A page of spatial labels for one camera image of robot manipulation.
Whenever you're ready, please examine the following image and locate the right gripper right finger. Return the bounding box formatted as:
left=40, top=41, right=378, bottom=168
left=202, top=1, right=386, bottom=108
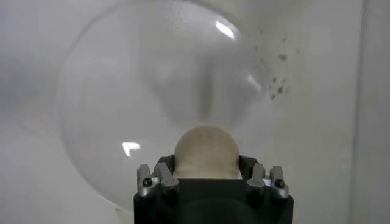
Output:
left=238, top=154, right=290, bottom=199

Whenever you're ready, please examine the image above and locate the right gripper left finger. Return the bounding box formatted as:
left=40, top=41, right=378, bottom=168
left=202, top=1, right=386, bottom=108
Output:
left=135, top=153, right=180, bottom=198

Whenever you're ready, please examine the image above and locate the white steamed baozi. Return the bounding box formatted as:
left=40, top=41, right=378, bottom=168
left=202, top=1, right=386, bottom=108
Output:
left=173, top=125, right=241, bottom=180

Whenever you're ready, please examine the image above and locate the white round plate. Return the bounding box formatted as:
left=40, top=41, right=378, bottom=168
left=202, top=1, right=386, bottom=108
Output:
left=56, top=0, right=265, bottom=213

